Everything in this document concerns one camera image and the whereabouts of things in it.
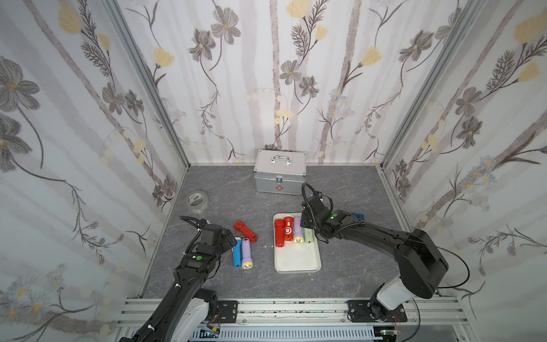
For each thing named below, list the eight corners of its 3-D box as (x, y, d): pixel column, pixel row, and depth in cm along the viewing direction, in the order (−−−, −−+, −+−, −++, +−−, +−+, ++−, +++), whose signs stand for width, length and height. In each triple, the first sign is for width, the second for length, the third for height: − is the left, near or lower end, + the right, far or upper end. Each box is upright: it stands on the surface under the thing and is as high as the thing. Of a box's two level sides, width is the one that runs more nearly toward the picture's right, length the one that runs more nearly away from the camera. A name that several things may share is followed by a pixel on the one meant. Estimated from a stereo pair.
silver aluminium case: (256, 195, 110) (253, 173, 97) (259, 160, 127) (257, 138, 114) (304, 195, 110) (308, 174, 97) (301, 160, 127) (304, 138, 114)
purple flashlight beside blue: (242, 270, 85) (241, 267, 83) (242, 241, 93) (241, 238, 91) (253, 269, 86) (252, 266, 83) (252, 240, 94) (251, 237, 91)
